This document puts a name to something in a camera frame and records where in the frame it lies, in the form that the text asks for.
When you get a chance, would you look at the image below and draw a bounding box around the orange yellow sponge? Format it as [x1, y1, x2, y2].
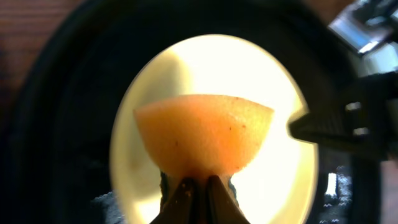
[134, 95, 274, 178]

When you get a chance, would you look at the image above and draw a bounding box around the black round tray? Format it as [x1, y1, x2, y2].
[1, 1, 382, 223]

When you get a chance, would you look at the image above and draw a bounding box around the yellow plate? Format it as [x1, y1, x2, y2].
[109, 35, 318, 223]

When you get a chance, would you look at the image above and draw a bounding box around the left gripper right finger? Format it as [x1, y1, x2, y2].
[206, 175, 249, 224]

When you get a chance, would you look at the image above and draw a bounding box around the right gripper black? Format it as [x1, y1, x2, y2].
[288, 72, 397, 161]

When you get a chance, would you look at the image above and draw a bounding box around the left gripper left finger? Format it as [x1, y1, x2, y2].
[150, 176, 197, 224]

